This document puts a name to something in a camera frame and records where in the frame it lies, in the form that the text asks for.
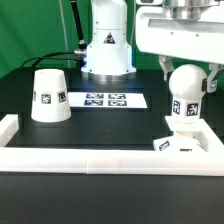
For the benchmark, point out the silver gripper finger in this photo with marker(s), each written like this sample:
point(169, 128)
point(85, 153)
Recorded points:
point(166, 65)
point(210, 83)

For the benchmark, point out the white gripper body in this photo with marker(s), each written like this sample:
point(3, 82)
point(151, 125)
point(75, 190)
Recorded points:
point(187, 29)

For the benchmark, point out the white lamp bulb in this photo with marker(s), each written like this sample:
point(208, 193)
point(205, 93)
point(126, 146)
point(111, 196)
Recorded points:
point(185, 85)

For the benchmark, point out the white lamp base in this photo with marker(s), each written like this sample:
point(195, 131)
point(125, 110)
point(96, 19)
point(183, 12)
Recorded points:
point(182, 139)

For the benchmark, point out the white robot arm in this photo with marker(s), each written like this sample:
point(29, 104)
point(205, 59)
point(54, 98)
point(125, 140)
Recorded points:
point(109, 54)

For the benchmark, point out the white lamp shade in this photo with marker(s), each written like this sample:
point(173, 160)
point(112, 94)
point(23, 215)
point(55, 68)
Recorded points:
point(50, 101)

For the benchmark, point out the white marker sheet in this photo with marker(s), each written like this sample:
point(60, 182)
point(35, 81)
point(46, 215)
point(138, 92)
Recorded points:
point(107, 100)

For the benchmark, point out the white U-shaped fence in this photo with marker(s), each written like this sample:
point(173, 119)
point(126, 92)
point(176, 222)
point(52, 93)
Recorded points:
point(209, 162)

